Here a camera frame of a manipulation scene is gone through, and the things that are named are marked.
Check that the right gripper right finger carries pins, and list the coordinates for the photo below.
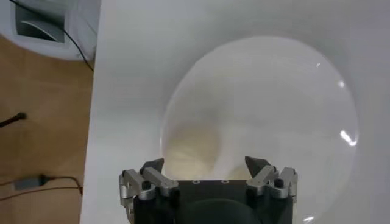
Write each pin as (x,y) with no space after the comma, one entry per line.
(268,182)

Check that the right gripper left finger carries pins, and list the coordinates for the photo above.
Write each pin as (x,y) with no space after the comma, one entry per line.
(152,182)

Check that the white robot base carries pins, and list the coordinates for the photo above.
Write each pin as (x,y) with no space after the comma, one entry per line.
(82,18)

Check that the round white plate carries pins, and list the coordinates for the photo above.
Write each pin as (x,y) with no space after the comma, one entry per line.
(259,91)

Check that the black plug on floor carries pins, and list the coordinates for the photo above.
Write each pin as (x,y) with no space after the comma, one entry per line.
(19,116)

